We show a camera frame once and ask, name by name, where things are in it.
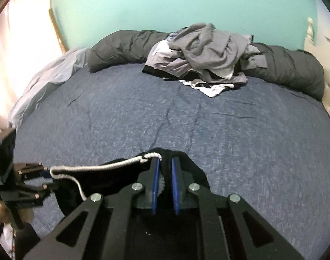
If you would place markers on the pile of mixed clothes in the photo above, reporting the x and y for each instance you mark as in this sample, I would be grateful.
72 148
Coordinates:
205 51

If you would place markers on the black sweater with white trim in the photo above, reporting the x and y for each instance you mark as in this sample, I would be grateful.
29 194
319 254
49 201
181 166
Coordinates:
110 174

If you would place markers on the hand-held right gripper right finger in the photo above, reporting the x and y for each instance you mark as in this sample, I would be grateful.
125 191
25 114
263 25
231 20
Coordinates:
175 184

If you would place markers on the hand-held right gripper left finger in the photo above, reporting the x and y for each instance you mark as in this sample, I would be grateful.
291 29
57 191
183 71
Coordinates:
154 184

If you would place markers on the wooden window frame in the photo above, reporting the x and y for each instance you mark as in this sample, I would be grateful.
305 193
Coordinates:
58 29

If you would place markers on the blue patterned bed sheet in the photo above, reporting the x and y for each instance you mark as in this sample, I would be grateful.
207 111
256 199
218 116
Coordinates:
181 119

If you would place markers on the pink curtain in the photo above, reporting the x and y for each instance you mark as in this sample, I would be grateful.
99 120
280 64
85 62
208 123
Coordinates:
21 46

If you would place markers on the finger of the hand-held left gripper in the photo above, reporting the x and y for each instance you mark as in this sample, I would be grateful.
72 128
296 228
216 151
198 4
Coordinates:
37 191
32 170

